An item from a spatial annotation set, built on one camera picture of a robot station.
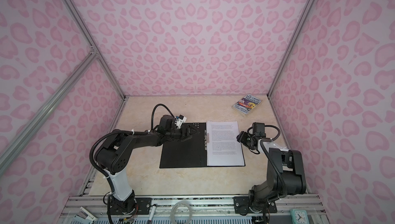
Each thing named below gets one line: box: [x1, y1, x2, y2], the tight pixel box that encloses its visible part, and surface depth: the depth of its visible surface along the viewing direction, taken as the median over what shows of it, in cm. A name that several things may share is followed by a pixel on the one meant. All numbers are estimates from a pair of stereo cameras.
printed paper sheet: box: [206, 120, 245, 167], surface depth 95 cm
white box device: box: [70, 206, 99, 224], surface depth 70 cm
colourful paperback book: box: [231, 94, 263, 117], surface depth 113 cm
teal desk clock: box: [290, 208, 310, 224], surface depth 70 cm
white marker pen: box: [149, 203, 157, 221], surface depth 73 cm
